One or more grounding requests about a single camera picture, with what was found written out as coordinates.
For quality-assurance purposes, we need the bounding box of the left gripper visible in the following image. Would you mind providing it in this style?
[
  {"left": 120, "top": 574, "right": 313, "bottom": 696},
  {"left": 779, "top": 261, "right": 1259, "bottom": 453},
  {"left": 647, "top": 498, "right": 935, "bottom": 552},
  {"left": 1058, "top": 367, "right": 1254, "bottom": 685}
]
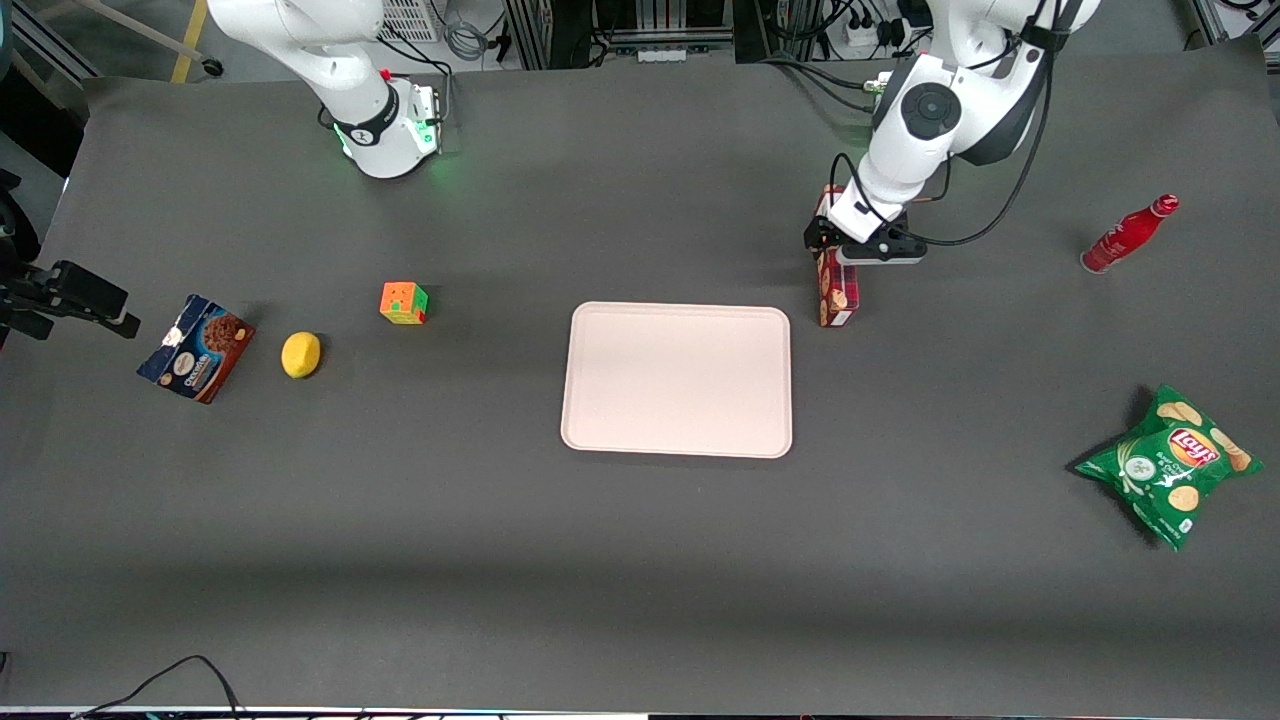
[{"left": 804, "top": 178, "right": 928, "bottom": 257}]

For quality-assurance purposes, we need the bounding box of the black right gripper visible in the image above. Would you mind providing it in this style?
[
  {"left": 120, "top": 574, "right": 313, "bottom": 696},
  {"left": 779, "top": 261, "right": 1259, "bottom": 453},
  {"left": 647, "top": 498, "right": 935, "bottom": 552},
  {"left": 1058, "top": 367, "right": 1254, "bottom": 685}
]
[{"left": 0, "top": 261, "right": 142, "bottom": 342}]

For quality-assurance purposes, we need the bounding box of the red cookie box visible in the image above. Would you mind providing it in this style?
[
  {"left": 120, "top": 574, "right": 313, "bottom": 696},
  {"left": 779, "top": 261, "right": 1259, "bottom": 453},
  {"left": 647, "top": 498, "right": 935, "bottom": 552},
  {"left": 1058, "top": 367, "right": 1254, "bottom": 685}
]
[{"left": 814, "top": 184, "right": 862, "bottom": 329}]

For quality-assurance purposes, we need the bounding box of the blue chocolate cookie box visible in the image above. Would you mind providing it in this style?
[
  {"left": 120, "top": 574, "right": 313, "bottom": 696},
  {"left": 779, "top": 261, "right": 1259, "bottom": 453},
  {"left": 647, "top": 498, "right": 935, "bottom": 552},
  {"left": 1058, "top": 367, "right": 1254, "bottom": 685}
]
[{"left": 136, "top": 293, "right": 257, "bottom": 405}]

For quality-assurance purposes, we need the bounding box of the pink plastic tray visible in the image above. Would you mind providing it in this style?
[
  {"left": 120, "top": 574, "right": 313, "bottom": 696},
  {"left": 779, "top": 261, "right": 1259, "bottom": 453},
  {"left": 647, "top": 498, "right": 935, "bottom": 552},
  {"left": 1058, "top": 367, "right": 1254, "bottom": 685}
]
[{"left": 560, "top": 301, "right": 794, "bottom": 460}]

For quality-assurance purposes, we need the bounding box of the white vented box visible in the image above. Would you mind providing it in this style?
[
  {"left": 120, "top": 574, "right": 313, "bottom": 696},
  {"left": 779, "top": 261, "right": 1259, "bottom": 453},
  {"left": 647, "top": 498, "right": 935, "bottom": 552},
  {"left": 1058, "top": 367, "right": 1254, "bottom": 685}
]
[{"left": 378, "top": 0, "right": 443, "bottom": 44}]

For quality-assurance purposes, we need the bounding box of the yellow lemon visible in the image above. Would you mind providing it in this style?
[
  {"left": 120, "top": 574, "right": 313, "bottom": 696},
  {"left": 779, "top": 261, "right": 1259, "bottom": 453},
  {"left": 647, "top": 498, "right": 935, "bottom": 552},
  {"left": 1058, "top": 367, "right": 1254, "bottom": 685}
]
[{"left": 280, "top": 331, "right": 323, "bottom": 380}]

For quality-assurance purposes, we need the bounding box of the white power strip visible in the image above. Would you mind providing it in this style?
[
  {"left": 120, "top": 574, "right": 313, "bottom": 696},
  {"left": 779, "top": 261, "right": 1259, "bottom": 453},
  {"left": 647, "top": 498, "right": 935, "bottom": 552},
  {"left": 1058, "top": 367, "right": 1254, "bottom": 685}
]
[{"left": 843, "top": 0, "right": 909, "bottom": 53}]

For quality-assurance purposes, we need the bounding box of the red bottle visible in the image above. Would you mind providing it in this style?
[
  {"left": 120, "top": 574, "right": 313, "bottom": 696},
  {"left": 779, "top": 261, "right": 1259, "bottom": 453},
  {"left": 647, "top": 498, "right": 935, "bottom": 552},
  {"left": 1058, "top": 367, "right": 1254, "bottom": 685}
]
[{"left": 1080, "top": 194, "right": 1181, "bottom": 275}]

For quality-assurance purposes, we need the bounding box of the colourful puzzle cube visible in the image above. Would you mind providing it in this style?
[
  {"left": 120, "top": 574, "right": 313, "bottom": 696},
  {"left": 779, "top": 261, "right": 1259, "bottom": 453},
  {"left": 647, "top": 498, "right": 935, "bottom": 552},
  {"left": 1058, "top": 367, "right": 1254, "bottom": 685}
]
[{"left": 379, "top": 281, "right": 430, "bottom": 327}]

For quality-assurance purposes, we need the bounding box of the green chips bag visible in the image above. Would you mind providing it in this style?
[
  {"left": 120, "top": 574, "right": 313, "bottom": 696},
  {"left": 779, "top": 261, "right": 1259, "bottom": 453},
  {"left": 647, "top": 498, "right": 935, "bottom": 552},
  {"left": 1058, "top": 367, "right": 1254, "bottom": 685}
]
[{"left": 1073, "top": 384, "right": 1266, "bottom": 552}]

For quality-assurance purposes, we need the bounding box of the black base cable bundle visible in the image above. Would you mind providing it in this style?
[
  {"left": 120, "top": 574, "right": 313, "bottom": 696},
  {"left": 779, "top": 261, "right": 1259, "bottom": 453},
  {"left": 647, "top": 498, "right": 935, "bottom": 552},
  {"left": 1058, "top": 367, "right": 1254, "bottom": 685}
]
[{"left": 757, "top": 54, "right": 893, "bottom": 115}]

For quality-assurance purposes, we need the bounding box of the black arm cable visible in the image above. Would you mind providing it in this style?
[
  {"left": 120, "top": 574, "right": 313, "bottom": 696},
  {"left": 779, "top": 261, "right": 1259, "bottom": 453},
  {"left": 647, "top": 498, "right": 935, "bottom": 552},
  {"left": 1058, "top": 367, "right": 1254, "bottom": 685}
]
[{"left": 832, "top": 0, "right": 1076, "bottom": 248}]

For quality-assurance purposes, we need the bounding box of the thin black cable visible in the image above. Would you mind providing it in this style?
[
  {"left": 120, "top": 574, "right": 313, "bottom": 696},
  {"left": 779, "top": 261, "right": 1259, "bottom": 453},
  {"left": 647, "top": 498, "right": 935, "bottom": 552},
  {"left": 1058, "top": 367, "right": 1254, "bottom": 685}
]
[{"left": 70, "top": 655, "right": 247, "bottom": 720}]

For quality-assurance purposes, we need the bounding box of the grey coiled cable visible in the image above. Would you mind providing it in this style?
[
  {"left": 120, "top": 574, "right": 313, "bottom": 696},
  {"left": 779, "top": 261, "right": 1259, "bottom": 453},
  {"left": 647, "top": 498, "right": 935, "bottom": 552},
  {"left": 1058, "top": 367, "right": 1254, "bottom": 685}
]
[{"left": 443, "top": 18, "right": 493, "bottom": 63}]

